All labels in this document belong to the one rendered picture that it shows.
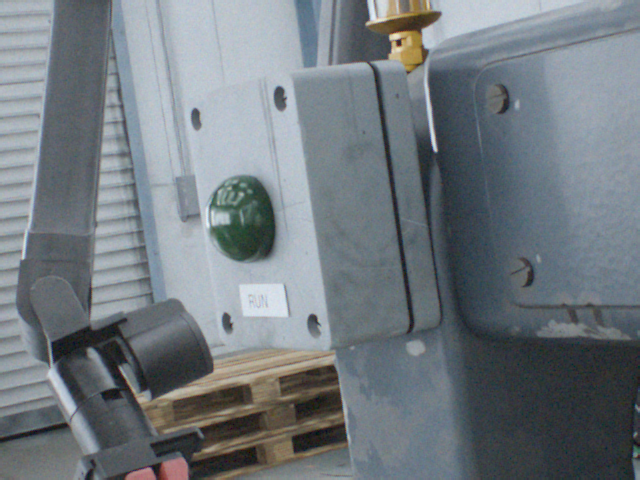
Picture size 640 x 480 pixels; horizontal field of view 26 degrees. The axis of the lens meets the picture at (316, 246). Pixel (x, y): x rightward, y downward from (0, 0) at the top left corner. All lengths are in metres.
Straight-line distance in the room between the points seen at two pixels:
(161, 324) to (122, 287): 7.48
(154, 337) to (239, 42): 8.11
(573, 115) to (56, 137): 0.85
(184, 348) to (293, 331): 0.67
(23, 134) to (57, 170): 7.22
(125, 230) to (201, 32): 1.43
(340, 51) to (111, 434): 0.40
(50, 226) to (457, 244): 0.74
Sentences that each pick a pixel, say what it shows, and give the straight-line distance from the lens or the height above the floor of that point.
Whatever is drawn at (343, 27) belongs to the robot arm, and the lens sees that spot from 0.80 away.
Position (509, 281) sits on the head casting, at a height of 1.25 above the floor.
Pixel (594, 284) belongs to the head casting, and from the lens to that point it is 0.40.
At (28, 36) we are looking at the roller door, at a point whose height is 2.37.
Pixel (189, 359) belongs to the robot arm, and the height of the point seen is 1.16.
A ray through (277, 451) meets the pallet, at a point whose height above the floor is 0.07.
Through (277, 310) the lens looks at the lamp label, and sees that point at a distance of 0.45.
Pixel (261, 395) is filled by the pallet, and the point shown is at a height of 0.34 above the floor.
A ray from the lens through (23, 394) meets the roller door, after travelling 8.39.
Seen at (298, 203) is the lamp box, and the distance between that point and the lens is 0.43.
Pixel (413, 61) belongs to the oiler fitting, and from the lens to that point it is 0.51.
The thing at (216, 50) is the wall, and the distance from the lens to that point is 9.10.
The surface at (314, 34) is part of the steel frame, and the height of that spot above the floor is 2.24.
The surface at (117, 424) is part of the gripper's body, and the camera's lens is 1.07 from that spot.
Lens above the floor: 1.30
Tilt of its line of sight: 3 degrees down
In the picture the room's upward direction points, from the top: 8 degrees counter-clockwise
